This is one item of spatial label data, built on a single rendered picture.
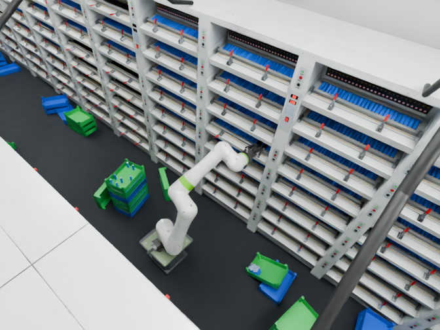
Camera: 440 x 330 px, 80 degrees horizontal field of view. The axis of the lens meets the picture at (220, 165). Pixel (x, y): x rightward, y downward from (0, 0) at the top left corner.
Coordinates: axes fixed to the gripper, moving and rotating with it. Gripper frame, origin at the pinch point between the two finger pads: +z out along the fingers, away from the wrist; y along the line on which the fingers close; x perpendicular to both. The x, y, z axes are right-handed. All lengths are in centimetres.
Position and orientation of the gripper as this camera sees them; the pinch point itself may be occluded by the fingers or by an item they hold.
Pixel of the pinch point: (260, 145)
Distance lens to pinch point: 202.2
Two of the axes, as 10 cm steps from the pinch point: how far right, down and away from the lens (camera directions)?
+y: -7.8, -5.0, 3.8
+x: -2.0, 7.7, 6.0
